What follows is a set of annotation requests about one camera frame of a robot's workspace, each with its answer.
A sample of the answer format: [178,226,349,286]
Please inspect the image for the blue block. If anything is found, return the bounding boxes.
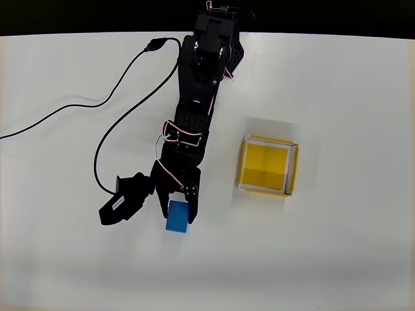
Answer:
[165,199,191,235]

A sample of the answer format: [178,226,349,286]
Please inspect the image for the yellow cardboard box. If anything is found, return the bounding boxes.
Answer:
[235,134,300,198]

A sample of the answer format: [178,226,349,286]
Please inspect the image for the black webcam on gripper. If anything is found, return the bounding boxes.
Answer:
[98,171,157,227]

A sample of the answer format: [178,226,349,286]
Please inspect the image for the black webcam cable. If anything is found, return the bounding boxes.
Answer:
[93,37,183,196]

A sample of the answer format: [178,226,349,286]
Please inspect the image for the black usb extension cable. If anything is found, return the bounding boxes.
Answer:
[0,38,170,141]

